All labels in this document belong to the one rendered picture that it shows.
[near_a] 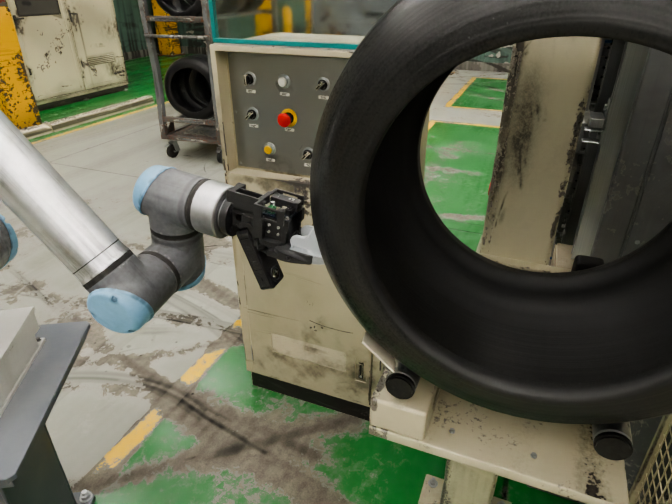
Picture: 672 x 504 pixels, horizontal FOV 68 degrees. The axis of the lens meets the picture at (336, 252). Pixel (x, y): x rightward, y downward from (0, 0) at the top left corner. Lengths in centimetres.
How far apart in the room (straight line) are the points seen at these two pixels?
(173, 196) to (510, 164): 58
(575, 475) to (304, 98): 110
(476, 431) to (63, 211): 71
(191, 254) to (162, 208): 11
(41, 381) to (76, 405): 84
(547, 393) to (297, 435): 132
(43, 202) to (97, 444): 132
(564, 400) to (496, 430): 21
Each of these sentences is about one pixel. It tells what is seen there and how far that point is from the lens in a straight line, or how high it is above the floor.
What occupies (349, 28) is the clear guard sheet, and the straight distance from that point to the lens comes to 135.
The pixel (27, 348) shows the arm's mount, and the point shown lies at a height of 64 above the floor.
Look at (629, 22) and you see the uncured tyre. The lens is 50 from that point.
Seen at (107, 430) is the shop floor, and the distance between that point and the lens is 207.
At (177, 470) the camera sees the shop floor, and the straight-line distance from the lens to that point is 186.
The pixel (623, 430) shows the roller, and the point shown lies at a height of 92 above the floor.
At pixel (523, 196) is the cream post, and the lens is 96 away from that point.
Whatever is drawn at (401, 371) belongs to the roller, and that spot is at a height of 92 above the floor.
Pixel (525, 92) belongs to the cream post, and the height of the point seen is 126.
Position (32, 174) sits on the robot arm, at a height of 118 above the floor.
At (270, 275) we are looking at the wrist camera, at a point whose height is 99.
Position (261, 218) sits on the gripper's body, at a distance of 76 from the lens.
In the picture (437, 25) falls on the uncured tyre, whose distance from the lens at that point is 52.
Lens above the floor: 142
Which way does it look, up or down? 29 degrees down
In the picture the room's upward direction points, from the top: straight up
